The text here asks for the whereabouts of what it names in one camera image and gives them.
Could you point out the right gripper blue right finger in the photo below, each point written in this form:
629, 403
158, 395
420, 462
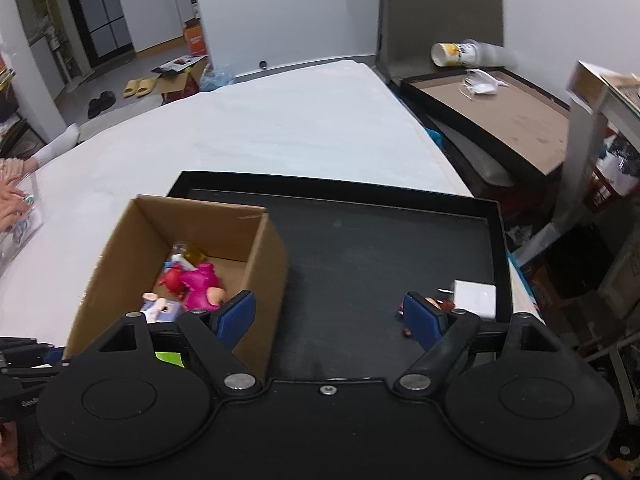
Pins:
424, 319

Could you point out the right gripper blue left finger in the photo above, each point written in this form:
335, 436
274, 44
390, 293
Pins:
232, 321

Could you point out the pink doll figure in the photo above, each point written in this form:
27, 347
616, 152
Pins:
204, 290

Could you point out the white power adapter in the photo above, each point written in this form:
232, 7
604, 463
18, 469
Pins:
478, 298

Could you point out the small red toy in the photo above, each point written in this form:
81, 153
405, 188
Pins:
171, 280

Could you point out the brown cardboard box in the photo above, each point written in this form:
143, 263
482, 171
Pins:
199, 254

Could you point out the green toy block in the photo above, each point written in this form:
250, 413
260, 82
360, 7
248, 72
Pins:
173, 358

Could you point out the lilac cube toy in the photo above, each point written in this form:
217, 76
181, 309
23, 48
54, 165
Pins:
157, 309

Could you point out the person's hand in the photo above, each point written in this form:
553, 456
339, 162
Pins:
13, 203

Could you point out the black shallow tray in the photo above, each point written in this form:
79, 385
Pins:
354, 251

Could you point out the black tray with cardboard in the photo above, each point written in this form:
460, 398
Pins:
521, 126

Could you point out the open cardboard box on floor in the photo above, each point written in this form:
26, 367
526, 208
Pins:
180, 78

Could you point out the yellow slippers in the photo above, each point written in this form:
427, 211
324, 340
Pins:
138, 88

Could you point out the black slippers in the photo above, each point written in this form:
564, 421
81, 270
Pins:
99, 105

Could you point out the stack of plastic cups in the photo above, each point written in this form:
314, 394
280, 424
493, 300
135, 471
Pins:
472, 54

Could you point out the grey desk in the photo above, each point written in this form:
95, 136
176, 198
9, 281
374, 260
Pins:
596, 101

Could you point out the orange cardboard box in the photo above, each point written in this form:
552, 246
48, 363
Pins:
193, 34

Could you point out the grey chair back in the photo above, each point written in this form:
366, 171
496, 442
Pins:
407, 29

